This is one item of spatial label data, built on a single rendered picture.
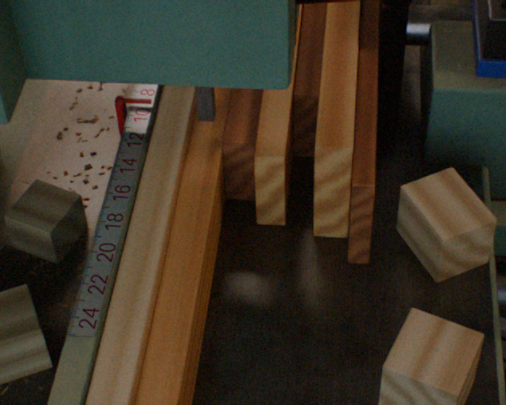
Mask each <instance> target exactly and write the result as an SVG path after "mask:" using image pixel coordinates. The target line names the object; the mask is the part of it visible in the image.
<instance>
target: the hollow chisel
mask: <svg viewBox="0 0 506 405"><path fill-rule="evenodd" d="M195 89H196V97H197V106H198V120H199V121H214V119H215V114H216V104H215V94H214V87H195Z"/></svg>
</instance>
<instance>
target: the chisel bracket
mask: <svg viewBox="0 0 506 405"><path fill-rule="evenodd" d="M8 2H9V5H10V11H11V14H12V18H13V21H14V27H15V30H16V34H17V37H18V43H19V46H20V50H21V53H22V58H23V62H24V65H25V69H26V72H27V79H29V80H66V81H84V82H103V83H122V84H158V85H177V86H195V87H214V88H251V89H270V90H285V89H288V87H289V85H290V83H291V82H292V69H293V61H294V54H295V47H296V33H297V27H298V19H299V12H300V5H295V0H8Z"/></svg>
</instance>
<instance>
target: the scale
mask: <svg viewBox="0 0 506 405"><path fill-rule="evenodd" d="M157 87H158V84H135V88H134V90H133V96H132V98H139V99H152V104H130V105H129V110H128V114H127V117H126V120H125V123H124V128H123V131H122V134H121V138H120V143H119V145H118V149H117V152H116V157H115V161H114V163H113V167H112V172H111V175H110V178H109V181H108V186H107V190H106V193H105V196H104V201H103V204H102V207H101V210H100V216H99V218H98V222H97V225H96V230H95V233H94V236H93V240H92V245H91V248H90V251H89V254H88V259H87V263H86V265H85V269H84V274H83V277H82V280H81V283H80V289H79V291H78V295H77V298H76V301H75V306H74V309H73V313H72V315H71V320H70V324H69V327H68V330H67V336H68V337H81V338H95V336H96V330H97V326H98V323H99V319H100V314H101V310H102V307H103V303H104V298H105V294H106V291H107V287H108V282H109V278H110V275H111V271H112V266H113V262H114V259H115V255H116V250H117V246H118V243H119V239H120V233H121V230H122V227H123V223H124V218H125V215H126V211H127V208H128V204H129V199H130V195H131V192H132V188H133V183H134V179H135V176H136V172H137V167H138V163H139V160H140V156H141V151H142V147H143V144H144V140H145V134H146V131H147V128H148V124H149V118H150V115H151V112H152V108H153V102H154V99H155V96H156V93H157Z"/></svg>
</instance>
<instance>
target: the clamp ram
mask: <svg viewBox="0 0 506 405"><path fill-rule="evenodd" d="M436 20H443V21H464V22H472V20H471V7H470V6H431V5H409V6H408V7H407V8H405V9H403V10H390V9H388V8H386V7H385V6H383V5H382V4H381V2H380V20H379V52H378V83H377V126H393V127H394V126H396V125H397V124H398V112H399V104H400V95H401V88H402V73H403V64H404V56H405V48H406V46H424V47H426V45H427V41H428V34H429V28H430V26H431V23H432V22H434V21H436Z"/></svg>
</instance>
